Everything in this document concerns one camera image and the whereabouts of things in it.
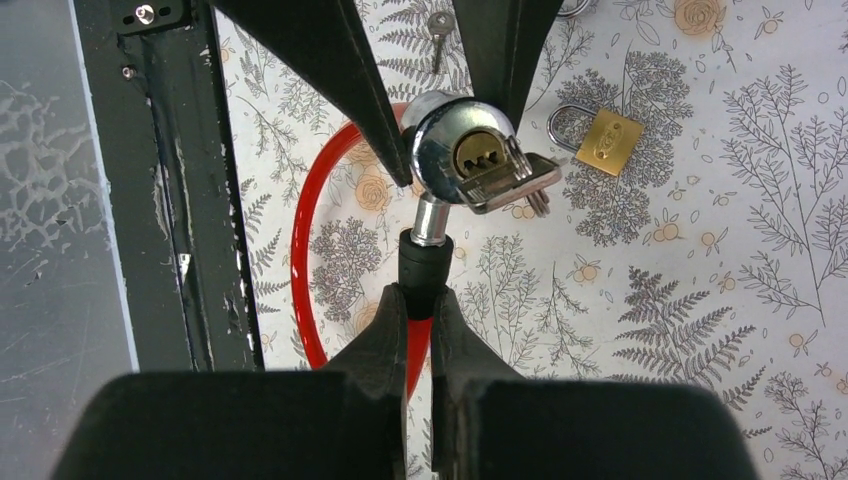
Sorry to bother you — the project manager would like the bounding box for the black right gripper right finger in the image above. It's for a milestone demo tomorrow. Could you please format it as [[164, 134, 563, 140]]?
[[431, 289, 757, 479]]

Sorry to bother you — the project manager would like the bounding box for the small brass padlock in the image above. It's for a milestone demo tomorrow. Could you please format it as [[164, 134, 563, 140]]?
[[556, 0, 593, 20]]

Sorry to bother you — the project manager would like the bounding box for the large brass padlock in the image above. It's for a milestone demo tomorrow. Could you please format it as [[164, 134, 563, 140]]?
[[546, 104, 644, 177]]

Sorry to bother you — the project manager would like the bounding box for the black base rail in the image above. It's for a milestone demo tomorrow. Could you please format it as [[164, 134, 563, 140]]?
[[71, 1, 264, 371]]

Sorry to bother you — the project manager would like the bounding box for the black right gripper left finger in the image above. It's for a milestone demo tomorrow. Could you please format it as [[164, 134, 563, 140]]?
[[52, 284, 407, 479]]

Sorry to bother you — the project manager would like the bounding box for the floral patterned mat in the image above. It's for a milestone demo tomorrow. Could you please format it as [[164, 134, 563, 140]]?
[[216, 1, 847, 479]]

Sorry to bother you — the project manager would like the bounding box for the small silver key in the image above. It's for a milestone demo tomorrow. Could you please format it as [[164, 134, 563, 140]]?
[[427, 11, 456, 74]]

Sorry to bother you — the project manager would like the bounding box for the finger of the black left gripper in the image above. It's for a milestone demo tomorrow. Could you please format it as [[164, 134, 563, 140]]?
[[211, 0, 412, 187], [453, 0, 562, 129]]

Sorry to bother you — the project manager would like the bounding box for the red cable lock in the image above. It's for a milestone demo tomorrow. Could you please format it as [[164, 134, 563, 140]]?
[[291, 91, 517, 404]]

